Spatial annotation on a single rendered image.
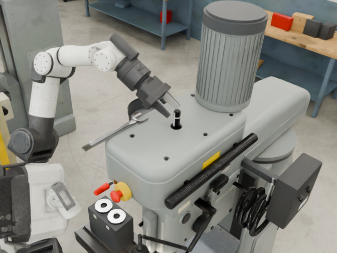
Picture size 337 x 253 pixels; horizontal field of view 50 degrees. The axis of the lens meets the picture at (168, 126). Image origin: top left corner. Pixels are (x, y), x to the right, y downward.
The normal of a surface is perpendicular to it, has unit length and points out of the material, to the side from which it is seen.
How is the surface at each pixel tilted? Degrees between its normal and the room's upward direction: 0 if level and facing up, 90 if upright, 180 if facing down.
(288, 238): 0
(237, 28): 90
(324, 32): 90
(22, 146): 60
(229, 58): 90
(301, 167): 0
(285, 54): 90
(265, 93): 0
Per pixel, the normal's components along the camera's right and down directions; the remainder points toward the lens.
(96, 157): 0.04, -0.80
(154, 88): 0.47, -0.53
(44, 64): -0.49, 0.03
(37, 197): 0.72, -0.14
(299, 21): -0.56, 0.47
